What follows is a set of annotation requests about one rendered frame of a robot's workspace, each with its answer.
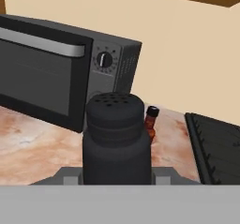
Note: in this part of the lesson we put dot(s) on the black pepper shaker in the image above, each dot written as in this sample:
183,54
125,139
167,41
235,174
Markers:
116,140

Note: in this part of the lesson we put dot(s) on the black stove hob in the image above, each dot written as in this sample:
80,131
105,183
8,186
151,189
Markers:
215,149

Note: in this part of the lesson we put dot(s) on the black toaster oven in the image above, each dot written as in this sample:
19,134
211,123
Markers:
106,71

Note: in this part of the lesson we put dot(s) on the orange sauce bottle black cap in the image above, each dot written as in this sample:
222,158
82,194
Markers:
151,121

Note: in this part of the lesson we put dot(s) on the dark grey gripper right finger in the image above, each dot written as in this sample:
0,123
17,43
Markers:
164,175

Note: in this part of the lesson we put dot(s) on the black toaster oven dial knob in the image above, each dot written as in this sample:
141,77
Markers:
104,59

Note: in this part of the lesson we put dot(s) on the black toaster oven door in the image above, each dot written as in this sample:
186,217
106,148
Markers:
40,74

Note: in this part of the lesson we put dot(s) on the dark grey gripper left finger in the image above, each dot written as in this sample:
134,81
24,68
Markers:
71,176

